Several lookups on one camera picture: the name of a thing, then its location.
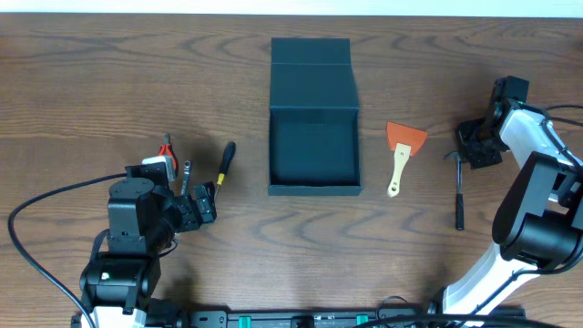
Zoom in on silver ring wrench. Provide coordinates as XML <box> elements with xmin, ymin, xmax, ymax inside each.
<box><xmin>180</xmin><ymin>160</ymin><xmax>191</xmax><ymax>196</ymax></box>

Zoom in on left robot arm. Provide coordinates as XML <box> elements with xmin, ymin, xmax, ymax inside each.
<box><xmin>71</xmin><ymin>178</ymin><xmax>217</xmax><ymax>328</ymax></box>

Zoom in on small claw hammer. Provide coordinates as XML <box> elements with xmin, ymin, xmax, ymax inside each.
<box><xmin>445</xmin><ymin>151</ymin><xmax>465</xmax><ymax>231</ymax></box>

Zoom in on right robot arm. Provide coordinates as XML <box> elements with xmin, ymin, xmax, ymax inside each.
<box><xmin>438</xmin><ymin>109</ymin><xmax>582</xmax><ymax>326</ymax></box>

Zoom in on orange scraper wooden handle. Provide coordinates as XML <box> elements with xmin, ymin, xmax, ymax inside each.
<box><xmin>386</xmin><ymin>121</ymin><xmax>428</xmax><ymax>198</ymax></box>

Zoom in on dark green open box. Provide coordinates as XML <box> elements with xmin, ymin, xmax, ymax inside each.
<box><xmin>268</xmin><ymin>37</ymin><xmax>363</xmax><ymax>196</ymax></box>

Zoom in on black yellow screwdriver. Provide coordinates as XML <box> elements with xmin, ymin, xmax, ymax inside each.
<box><xmin>213</xmin><ymin>141</ymin><xmax>236</xmax><ymax>200</ymax></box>

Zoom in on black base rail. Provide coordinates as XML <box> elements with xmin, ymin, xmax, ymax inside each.
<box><xmin>145</xmin><ymin>295</ymin><xmax>527</xmax><ymax>328</ymax></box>

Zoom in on red black pliers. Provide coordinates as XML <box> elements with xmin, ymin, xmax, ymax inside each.
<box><xmin>158</xmin><ymin>132</ymin><xmax>178</xmax><ymax>172</ymax></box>

